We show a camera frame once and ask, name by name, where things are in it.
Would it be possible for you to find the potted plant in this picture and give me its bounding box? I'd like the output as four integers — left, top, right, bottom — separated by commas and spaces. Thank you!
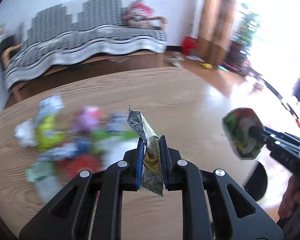
227, 3, 260, 69

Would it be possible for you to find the white tissue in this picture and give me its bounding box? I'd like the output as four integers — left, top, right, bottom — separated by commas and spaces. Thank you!
14, 118, 37, 147

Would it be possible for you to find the crumpled blue white bag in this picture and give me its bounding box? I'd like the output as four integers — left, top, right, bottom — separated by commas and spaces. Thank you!
34, 95, 64, 127

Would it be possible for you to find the green snack packet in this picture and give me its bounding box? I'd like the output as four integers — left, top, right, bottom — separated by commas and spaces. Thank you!
222, 107, 264, 160

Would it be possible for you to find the pink cartoon pillow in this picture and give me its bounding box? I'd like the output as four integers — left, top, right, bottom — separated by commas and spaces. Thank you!
122, 0, 154, 22

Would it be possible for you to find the orange brown curtain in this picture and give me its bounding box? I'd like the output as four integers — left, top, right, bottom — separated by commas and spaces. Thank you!
196, 0, 236, 67

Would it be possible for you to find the wooden sofa frame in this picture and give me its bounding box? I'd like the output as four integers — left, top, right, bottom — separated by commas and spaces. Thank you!
1, 16, 168, 103

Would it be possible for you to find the person's right hand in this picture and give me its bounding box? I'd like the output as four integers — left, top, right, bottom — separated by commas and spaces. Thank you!
278, 174, 300, 219

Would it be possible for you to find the small crumpled foil wrapper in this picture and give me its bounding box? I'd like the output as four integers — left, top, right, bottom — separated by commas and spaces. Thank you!
106, 112, 127, 132

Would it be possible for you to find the red cigarette pack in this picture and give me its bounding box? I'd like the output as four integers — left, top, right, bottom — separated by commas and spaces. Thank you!
65, 154, 103, 178

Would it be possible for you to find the black white striped blanket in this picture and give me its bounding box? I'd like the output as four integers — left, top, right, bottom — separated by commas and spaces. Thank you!
4, 0, 166, 89

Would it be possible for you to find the yellow toy on floor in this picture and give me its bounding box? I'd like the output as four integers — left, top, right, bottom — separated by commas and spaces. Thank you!
200, 63, 213, 69

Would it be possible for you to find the beige slipper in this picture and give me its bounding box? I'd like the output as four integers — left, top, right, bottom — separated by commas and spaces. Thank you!
167, 58, 183, 68

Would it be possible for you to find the silver snack wrapper strip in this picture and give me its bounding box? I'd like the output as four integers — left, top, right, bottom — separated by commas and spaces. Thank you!
127, 108, 164, 197

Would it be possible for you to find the pink purple toy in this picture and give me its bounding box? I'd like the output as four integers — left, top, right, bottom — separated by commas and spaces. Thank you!
71, 106, 101, 133

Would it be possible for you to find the brown plush toy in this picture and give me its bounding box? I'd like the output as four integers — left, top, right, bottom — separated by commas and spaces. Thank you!
128, 18, 153, 29

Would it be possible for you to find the red bag on floor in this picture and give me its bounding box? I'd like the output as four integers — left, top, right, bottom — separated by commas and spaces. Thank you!
181, 36, 197, 56

